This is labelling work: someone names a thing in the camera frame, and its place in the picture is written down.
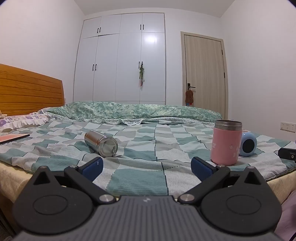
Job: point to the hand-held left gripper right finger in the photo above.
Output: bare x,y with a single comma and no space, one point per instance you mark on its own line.
201,168

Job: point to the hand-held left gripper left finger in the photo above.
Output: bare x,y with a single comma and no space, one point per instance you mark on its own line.
92,167

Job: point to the red flat book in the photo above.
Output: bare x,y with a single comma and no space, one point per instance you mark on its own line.
12,138

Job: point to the white wall socket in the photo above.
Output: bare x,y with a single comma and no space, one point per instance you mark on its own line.
287,126

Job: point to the beige room door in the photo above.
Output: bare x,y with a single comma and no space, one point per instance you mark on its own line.
204,76

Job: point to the green floral duvet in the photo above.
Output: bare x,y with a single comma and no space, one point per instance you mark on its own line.
129,110

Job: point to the beige mattress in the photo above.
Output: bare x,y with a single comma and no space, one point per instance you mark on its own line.
12,179

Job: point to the purple floral pillow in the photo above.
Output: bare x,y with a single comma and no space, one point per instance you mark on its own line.
20,121

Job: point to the blue round alarm clock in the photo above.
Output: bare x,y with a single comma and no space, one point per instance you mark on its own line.
248,144

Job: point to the brown hanging bag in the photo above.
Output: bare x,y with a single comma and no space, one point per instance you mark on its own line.
189,97

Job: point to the silver steel cup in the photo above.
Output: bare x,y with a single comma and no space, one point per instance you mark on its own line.
101,142

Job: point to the person's pink clothing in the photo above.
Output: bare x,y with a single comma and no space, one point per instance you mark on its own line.
288,215

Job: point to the green checkered bed sheet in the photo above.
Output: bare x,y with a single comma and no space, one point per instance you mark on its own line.
148,153

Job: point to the white wardrobe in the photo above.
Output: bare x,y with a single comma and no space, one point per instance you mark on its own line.
120,62

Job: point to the wooden headboard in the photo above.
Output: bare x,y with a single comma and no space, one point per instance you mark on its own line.
30,92

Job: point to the green hanging ornament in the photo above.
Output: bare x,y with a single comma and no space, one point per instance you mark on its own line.
141,74

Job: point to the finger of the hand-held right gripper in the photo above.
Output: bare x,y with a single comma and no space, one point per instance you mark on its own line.
288,153

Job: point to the pink insulated cup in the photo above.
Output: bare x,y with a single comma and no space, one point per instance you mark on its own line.
225,148

